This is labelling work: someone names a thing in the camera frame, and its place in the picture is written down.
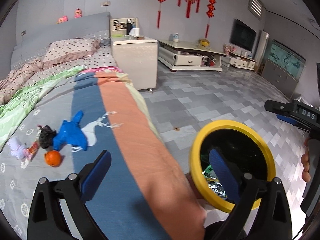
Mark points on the person's right hand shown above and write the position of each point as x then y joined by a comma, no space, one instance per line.
305,167

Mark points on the black fuzzy toy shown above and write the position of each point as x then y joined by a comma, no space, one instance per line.
46,135

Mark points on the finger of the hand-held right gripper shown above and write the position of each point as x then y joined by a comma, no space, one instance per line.
280,107
287,120

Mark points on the yellow rimmed black trash bin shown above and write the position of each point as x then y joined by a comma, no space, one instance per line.
193,165

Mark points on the orange fruit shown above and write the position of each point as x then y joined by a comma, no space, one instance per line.
53,158

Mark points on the small purple doll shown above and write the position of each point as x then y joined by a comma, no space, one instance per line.
16,146

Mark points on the green patterned blanket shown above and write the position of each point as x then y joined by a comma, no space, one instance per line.
25,97

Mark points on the pink toy figures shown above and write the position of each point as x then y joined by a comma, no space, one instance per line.
229,49

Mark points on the grey low cabinet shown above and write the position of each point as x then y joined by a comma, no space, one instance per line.
277,75

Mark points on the pink dotted quilt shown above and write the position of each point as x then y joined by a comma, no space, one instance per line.
20,75

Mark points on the grey dotted bedsheet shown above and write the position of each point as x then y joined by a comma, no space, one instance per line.
100,57

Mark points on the pink dotted pillow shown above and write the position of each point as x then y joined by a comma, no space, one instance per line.
72,47

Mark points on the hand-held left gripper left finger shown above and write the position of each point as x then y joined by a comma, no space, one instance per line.
96,172

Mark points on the white standing air conditioner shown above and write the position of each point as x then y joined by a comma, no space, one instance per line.
262,45

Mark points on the yellow bowl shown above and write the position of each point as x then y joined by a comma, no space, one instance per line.
204,42

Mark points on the small white bottle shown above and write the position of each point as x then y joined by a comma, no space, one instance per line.
175,38

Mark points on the red items under table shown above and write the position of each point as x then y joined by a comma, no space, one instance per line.
210,60

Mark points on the bed with patterned blanket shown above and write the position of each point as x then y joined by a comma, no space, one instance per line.
125,130

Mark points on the pink lying doll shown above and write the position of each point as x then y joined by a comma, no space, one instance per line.
62,19

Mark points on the louvred vent window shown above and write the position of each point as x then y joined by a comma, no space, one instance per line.
256,7

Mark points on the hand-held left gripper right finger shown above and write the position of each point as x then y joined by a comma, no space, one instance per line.
222,175

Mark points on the blue glove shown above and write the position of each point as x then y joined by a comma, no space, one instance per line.
70,135

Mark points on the green snack packet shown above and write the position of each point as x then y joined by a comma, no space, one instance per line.
208,171

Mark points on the black wall television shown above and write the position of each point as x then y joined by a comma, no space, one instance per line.
243,36

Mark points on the cream bedside cabinet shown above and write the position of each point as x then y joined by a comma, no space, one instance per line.
135,60

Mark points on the white television stand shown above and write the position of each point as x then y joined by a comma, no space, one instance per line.
240,61

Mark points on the white coffee table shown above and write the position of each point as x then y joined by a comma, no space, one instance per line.
190,60

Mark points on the grey bed headboard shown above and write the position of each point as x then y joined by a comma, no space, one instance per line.
62,27

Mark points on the small red snack packet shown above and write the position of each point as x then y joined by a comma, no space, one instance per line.
33,148

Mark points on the silver green wrapper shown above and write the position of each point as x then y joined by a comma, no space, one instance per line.
215,188

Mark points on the long white wall socket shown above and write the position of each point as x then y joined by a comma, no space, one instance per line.
105,3

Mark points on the pink floral sheet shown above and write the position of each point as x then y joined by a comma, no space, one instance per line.
100,70

